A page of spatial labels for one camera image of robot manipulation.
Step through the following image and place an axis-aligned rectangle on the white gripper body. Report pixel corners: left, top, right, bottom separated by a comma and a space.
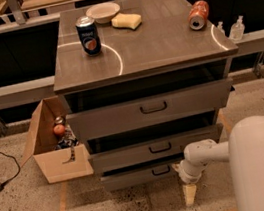
177, 159, 203, 184

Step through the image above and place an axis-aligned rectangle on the grey bottom drawer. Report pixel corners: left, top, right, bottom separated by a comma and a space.
100, 154, 184, 192

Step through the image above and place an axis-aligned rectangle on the grey drawer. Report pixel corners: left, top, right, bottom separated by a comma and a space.
88, 124, 223, 174
100, 154, 184, 192
67, 78, 232, 142

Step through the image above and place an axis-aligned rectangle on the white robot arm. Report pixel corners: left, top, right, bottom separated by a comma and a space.
172, 115, 264, 211

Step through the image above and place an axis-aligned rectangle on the grey middle drawer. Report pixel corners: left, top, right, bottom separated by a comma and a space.
88, 124, 223, 174

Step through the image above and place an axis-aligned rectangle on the grey top drawer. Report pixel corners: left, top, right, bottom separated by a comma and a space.
67, 78, 232, 142

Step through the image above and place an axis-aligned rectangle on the grey drawer cabinet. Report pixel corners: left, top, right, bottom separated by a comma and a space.
39, 0, 260, 199

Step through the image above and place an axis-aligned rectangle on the cardboard box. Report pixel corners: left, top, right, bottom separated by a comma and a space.
20, 96, 94, 184

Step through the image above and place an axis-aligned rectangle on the red apple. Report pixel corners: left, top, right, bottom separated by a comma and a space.
53, 124, 66, 137

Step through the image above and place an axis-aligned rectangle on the can in cardboard box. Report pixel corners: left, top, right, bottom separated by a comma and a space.
54, 116, 66, 125

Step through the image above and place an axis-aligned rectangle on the clear sanitizer bottle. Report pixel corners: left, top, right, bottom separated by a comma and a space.
229, 15, 245, 41

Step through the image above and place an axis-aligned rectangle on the yellow sponge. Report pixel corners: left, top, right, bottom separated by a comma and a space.
111, 13, 142, 30

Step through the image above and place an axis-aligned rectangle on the orange soda can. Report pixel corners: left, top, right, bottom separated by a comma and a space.
188, 0, 210, 31

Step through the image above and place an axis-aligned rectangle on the blue pepsi can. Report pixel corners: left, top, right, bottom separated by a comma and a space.
75, 15, 102, 56

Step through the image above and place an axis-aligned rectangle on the white bowl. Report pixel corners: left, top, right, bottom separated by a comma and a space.
86, 2, 120, 24

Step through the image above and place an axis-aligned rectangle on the grey metal rail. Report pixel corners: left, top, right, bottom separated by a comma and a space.
0, 29, 264, 109

